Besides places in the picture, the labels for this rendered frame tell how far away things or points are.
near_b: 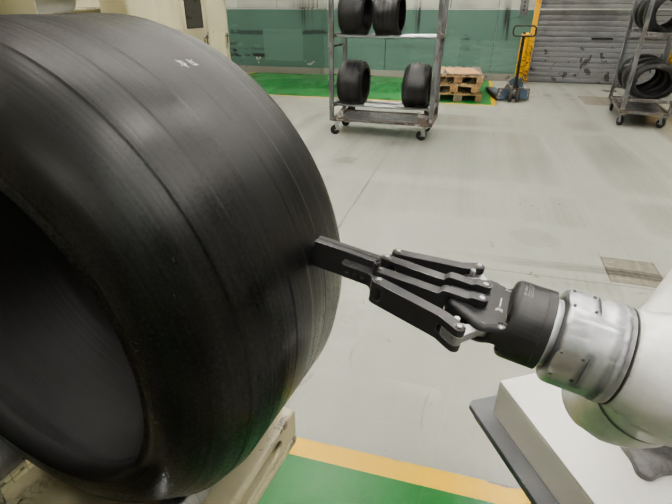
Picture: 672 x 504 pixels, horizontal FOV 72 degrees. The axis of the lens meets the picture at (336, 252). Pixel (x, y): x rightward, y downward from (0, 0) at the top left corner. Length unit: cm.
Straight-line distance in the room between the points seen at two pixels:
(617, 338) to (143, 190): 39
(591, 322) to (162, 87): 41
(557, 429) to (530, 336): 64
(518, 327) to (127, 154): 35
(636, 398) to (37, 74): 53
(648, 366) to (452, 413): 166
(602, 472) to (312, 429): 119
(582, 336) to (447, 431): 159
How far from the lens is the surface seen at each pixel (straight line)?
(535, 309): 44
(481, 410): 118
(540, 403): 110
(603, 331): 44
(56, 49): 46
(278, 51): 1240
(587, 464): 103
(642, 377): 45
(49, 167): 40
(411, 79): 585
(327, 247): 48
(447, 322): 41
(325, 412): 202
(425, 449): 193
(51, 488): 94
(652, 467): 106
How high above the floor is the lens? 148
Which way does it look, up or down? 28 degrees down
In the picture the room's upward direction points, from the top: straight up
